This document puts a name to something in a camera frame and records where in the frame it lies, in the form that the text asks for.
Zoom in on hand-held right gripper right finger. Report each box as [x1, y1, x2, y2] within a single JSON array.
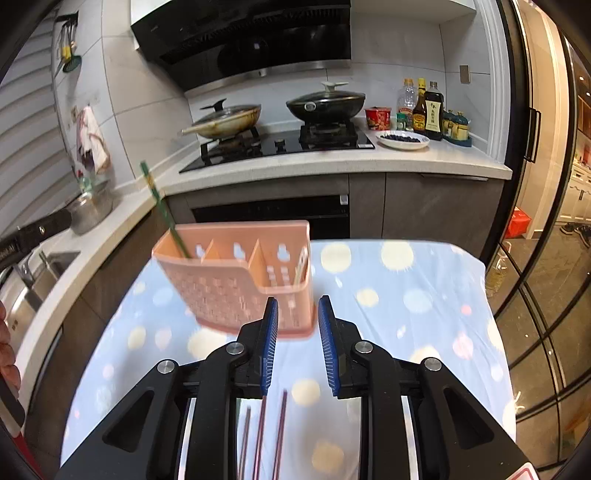
[[318, 295, 539, 480]]

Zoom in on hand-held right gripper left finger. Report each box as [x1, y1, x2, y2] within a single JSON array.
[[55, 298, 279, 480]]

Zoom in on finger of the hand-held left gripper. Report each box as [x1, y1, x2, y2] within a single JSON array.
[[28, 211, 73, 247]]

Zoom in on pink plastic utensil holder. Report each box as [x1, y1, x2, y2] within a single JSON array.
[[151, 220, 319, 341]]

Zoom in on red chopstick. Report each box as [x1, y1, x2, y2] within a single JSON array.
[[253, 397, 268, 480], [272, 390, 290, 480]]

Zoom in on dark brown chopstick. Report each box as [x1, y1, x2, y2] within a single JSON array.
[[237, 406, 253, 480]]

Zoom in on green chopstick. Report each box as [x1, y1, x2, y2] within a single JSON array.
[[140, 160, 193, 260]]

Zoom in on person's left hand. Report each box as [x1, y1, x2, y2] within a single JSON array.
[[0, 300, 22, 402]]

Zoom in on steel basin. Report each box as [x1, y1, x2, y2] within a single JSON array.
[[68, 180, 115, 235]]

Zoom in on steel sink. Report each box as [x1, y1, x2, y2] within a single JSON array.
[[28, 249, 81, 301]]

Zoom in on blue spotted tablecloth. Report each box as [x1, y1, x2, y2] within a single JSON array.
[[60, 239, 518, 480]]

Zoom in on white window blinds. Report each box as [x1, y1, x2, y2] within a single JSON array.
[[0, 18, 61, 236]]

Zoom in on hanging white pink towel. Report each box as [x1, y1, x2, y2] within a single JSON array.
[[75, 105, 112, 174]]

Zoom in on built-in black oven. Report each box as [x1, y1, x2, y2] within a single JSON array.
[[191, 194, 351, 241]]

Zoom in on green hanging ladle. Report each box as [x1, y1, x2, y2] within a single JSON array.
[[62, 21, 82, 73]]

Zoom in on black gas stove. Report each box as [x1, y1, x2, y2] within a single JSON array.
[[179, 126, 376, 174]]

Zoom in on brown wok with glass lid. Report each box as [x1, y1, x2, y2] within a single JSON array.
[[181, 98, 262, 139]]

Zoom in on kitchen counter with dark cabinets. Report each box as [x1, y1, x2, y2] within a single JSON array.
[[0, 117, 513, 462]]

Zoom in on white plate with dark food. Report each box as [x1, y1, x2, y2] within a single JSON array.
[[376, 130, 431, 150]]

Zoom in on red bag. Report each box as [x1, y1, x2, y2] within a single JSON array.
[[504, 210, 532, 240]]

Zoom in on glass sliding door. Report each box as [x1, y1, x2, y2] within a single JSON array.
[[503, 0, 591, 462]]

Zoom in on red instant noodle cup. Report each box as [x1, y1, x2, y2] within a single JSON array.
[[365, 107, 393, 131]]

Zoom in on black wok with lid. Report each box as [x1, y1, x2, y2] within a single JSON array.
[[285, 81, 367, 124]]

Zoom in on yellow cap sauce bottle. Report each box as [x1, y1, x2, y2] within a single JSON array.
[[412, 78, 429, 134]]

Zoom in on condiment jar set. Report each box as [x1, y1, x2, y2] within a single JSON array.
[[442, 110, 472, 147]]

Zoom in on dark soy sauce bottle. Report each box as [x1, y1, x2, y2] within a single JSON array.
[[424, 82, 445, 141]]

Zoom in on clear plastic bottle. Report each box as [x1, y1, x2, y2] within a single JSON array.
[[397, 78, 419, 127]]

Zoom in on black range hood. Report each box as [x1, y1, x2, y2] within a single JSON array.
[[130, 0, 352, 92]]

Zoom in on pair of shoes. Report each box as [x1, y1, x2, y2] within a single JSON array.
[[561, 224, 591, 247]]

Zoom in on black door handle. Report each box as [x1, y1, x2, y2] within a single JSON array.
[[526, 108, 542, 163]]

